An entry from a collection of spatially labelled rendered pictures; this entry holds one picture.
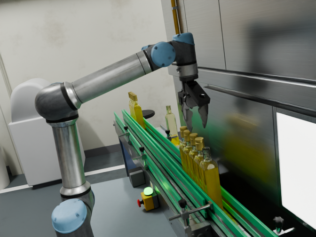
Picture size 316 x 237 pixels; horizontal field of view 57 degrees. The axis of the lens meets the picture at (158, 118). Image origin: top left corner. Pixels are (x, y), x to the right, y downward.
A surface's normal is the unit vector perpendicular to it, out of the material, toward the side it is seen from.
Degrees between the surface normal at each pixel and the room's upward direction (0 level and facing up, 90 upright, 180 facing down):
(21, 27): 90
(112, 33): 90
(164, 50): 87
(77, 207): 5
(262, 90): 90
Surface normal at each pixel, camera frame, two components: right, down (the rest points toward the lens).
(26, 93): 0.18, 0.25
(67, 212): -0.18, -0.92
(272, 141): -0.94, 0.24
